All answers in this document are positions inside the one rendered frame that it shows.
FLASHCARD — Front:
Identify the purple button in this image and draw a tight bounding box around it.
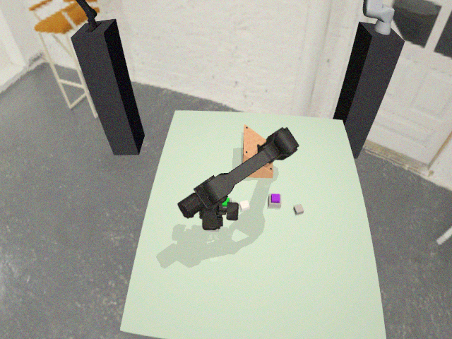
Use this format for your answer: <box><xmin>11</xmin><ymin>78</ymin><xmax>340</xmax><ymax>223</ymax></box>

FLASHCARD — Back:
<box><xmin>268</xmin><ymin>194</ymin><xmax>282</xmax><ymax>208</ymax></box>

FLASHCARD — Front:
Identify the green button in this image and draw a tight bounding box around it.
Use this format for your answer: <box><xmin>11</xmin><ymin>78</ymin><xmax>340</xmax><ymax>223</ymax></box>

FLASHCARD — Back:
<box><xmin>222</xmin><ymin>198</ymin><xmax>232</xmax><ymax>208</ymax></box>

